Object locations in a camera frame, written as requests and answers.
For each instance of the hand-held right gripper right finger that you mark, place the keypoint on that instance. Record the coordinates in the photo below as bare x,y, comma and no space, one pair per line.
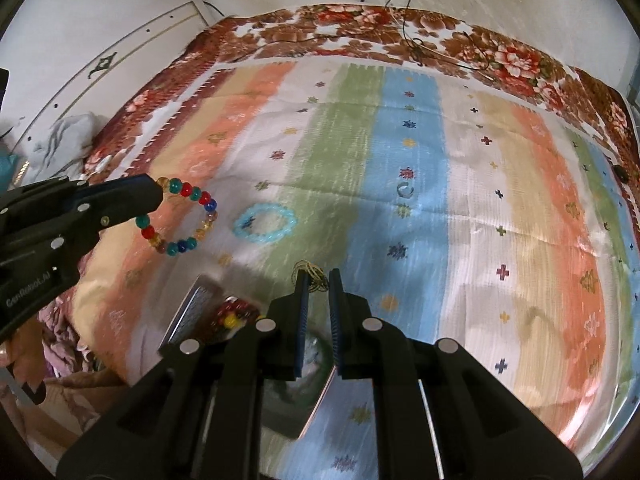
336,320

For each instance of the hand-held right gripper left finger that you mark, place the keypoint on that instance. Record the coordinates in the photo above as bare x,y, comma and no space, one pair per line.
301,320

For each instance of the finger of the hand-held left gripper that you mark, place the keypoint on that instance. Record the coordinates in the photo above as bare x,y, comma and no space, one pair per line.
125,184
125,207

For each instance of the silver metal tin box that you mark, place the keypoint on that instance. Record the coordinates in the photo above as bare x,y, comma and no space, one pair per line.
192,310

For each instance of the teal pillow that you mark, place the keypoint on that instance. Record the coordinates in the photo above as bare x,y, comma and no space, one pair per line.
7,170

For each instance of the grey crumpled cloth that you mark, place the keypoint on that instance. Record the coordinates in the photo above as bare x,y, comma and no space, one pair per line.
65,135

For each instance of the white headboard with gold trim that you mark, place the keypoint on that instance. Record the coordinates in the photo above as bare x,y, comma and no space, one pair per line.
125,45

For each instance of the brown floral blanket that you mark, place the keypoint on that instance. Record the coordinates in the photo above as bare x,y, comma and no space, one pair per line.
350,30

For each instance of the small black oval object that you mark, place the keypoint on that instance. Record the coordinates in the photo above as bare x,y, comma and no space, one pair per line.
622,174

